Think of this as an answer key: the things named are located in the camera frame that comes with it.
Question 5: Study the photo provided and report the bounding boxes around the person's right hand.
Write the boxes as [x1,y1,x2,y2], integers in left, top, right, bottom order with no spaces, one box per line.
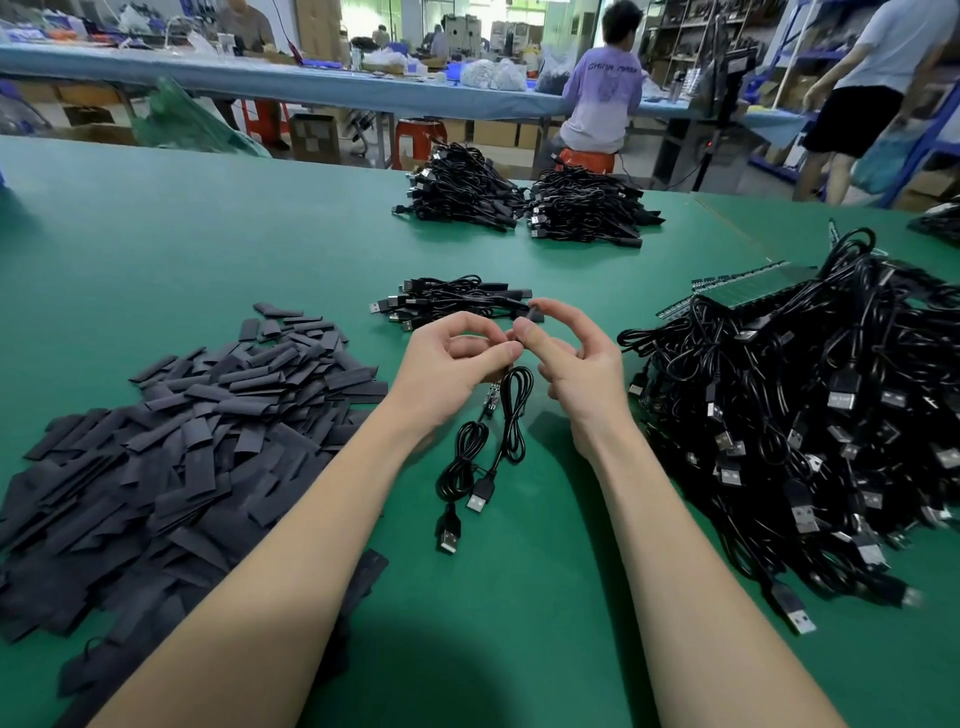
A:
[510,297,641,455]

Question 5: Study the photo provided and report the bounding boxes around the person's left hand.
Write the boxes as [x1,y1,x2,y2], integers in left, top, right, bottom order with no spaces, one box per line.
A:
[381,310,528,447]

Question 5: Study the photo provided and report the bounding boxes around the heap of finished black cables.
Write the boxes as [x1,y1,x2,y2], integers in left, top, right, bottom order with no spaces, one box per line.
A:
[370,274,546,333]

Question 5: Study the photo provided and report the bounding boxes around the joined bunch of black cables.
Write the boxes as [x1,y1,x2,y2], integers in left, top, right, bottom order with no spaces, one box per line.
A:
[433,364,539,558]

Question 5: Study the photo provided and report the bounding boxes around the bundle of black cables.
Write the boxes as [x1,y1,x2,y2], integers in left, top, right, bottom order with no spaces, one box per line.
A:
[393,142,527,236]
[522,162,665,251]

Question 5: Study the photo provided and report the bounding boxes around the large pile of black cables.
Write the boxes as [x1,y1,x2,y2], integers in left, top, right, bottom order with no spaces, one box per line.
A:
[618,225,960,638]

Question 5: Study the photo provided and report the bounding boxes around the pile of black sleeve strips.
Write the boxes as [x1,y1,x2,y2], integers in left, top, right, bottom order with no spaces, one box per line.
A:
[0,300,393,728]

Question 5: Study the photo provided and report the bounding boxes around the small bundle of cables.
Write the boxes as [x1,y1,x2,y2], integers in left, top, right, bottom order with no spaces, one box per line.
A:
[907,195,960,251]

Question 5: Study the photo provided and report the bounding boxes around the person's right forearm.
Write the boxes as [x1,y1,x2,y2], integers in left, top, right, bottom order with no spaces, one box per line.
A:
[577,432,849,728]

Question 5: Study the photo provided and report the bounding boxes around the person's left forearm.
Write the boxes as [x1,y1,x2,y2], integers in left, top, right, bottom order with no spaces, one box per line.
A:
[90,408,440,728]

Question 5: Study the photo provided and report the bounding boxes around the orange plastic stool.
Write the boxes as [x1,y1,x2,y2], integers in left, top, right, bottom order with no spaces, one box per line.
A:
[555,147,618,177]

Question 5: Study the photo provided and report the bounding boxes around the red plastic stool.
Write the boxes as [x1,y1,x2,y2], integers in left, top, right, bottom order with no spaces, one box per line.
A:
[393,117,449,170]

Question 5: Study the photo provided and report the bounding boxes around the small upright cardboard box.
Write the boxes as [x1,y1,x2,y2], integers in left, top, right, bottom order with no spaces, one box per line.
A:
[289,112,344,165]

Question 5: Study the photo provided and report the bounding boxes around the black tripod stand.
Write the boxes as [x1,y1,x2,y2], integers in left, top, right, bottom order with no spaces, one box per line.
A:
[652,7,761,191]

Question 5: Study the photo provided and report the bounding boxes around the green plastic bag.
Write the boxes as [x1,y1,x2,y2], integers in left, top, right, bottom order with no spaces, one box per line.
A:
[132,78,272,158]

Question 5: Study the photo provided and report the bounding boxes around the long blue work table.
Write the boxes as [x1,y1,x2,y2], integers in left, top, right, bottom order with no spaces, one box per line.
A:
[0,42,815,146]

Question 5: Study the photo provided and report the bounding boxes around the blue metal shelving rack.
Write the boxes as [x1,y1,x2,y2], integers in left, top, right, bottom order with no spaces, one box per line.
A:
[747,0,960,206]

